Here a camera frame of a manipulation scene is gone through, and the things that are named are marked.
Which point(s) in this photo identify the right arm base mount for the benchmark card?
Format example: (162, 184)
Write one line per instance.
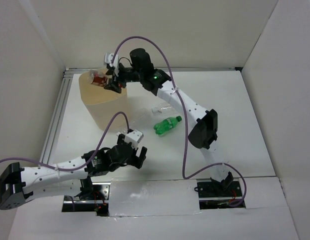
(211, 198)

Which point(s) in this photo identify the red label bottle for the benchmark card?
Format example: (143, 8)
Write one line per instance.
(98, 78)

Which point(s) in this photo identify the green soda bottle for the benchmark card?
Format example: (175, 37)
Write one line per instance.
(166, 125)

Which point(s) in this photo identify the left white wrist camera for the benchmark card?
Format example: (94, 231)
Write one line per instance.
(134, 138)

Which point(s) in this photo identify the beige plastic bin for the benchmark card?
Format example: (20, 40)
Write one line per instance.
(102, 104)

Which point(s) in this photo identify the aluminium frame rail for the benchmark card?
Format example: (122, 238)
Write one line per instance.
(169, 157)

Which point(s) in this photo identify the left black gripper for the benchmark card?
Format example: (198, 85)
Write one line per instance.
(136, 161)

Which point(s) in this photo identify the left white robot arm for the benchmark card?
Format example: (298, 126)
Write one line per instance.
(20, 185)

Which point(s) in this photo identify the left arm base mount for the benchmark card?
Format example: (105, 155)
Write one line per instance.
(96, 201)

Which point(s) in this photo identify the clear crushed bottle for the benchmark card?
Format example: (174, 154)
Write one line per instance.
(140, 119)

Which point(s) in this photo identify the clear bottle at back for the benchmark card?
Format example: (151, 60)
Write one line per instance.
(163, 109)

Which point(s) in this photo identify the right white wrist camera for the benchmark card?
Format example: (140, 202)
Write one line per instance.
(112, 60)

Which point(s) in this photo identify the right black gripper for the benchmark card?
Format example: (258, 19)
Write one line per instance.
(114, 85)

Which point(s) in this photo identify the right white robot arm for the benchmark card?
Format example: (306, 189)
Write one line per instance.
(202, 124)

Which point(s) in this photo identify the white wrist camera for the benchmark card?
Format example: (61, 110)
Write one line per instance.
(112, 60)
(134, 138)

